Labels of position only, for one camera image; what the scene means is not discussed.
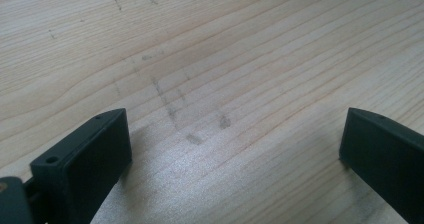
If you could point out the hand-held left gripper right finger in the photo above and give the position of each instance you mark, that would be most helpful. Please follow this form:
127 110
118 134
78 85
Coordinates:
386 157

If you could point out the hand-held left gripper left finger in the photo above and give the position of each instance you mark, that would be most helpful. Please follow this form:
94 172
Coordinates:
83 164

